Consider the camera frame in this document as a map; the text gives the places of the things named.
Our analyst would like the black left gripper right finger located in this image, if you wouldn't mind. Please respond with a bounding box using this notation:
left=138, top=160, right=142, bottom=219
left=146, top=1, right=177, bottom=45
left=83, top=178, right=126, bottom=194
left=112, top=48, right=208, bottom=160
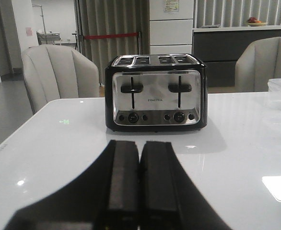
left=140, top=141, right=230, bottom=230

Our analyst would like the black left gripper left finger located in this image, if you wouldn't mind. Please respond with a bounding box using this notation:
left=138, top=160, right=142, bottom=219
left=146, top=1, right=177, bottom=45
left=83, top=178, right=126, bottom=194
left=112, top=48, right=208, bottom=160
left=6, top=140, right=139, bottom=230

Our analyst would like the black chrome four-slot toaster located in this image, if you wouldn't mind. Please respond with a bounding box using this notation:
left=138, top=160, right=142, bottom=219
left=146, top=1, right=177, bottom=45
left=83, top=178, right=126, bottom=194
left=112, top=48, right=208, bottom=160
left=105, top=54, right=208, bottom=132

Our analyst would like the beige armchair left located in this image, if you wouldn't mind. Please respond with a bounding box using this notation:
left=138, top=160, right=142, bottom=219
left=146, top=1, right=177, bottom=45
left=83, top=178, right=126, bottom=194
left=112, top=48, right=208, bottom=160
left=22, top=45, right=99, bottom=113

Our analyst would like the beige armchair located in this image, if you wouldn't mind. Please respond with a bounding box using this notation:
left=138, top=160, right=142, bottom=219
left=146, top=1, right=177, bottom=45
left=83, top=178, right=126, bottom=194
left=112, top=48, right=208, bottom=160
left=235, top=37, right=281, bottom=92
left=22, top=45, right=99, bottom=113

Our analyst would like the dark kitchen counter cabinet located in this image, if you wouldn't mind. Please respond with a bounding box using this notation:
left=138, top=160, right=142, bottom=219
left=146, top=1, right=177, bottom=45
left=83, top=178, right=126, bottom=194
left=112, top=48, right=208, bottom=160
left=192, top=25, right=281, bottom=87

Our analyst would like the red barrier belt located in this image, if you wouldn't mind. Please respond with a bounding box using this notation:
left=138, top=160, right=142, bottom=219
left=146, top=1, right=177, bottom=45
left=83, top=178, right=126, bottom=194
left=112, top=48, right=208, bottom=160
left=83, top=32, right=139, bottom=40

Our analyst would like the metal cart in background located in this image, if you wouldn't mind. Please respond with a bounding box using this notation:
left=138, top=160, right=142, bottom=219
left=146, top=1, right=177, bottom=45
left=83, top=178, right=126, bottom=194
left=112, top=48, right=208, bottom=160
left=36, top=32, right=61, bottom=45

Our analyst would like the beige armchair right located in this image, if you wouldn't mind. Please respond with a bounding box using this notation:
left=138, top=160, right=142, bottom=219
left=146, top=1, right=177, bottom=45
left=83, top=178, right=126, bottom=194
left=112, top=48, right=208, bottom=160
left=235, top=37, right=281, bottom=92

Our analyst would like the white refrigerator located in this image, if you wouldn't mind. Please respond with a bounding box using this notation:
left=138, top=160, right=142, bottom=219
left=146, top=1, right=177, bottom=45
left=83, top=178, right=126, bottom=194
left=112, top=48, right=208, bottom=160
left=149, top=0, right=194, bottom=54

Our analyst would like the fruit bowl on counter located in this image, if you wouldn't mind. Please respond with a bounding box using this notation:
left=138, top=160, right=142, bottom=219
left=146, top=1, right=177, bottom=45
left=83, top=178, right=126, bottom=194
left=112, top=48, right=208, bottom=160
left=246, top=17, right=267, bottom=27

